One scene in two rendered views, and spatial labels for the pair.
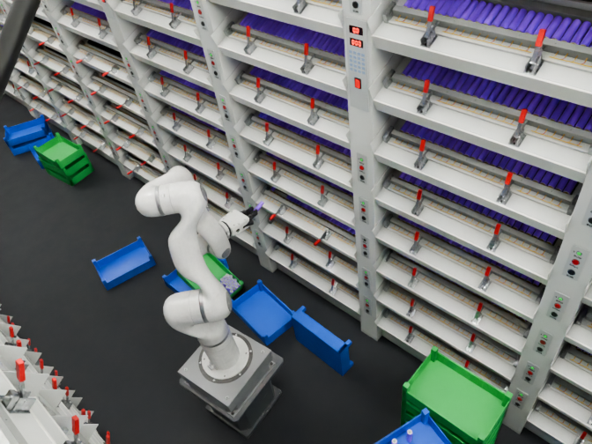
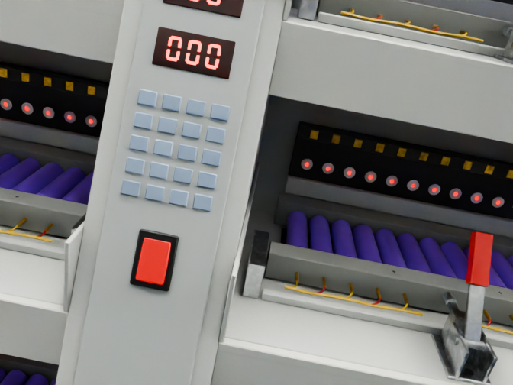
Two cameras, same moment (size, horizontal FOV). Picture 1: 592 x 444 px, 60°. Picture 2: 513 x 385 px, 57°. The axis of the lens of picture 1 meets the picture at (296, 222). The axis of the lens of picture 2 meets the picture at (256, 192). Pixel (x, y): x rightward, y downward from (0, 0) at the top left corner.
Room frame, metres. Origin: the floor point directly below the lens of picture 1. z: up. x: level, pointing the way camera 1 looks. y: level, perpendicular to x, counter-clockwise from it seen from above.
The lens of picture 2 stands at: (1.10, -0.07, 1.44)
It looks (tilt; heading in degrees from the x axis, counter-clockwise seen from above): 3 degrees down; 311
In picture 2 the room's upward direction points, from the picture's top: 11 degrees clockwise
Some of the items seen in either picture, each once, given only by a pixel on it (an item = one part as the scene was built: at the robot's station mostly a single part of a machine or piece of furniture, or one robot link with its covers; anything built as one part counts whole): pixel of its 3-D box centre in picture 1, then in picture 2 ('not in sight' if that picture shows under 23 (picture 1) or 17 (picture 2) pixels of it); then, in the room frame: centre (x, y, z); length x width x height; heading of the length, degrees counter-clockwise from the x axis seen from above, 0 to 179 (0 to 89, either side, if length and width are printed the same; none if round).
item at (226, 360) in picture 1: (219, 345); not in sight; (1.10, 0.37, 0.48); 0.19 x 0.19 x 0.18
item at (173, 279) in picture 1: (196, 272); not in sight; (1.88, 0.59, 0.04); 0.30 x 0.20 x 0.08; 131
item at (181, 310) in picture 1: (195, 317); not in sight; (1.10, 0.41, 0.69); 0.19 x 0.12 x 0.24; 88
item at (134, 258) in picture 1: (123, 262); not in sight; (2.06, 1.02, 0.04); 0.30 x 0.20 x 0.08; 116
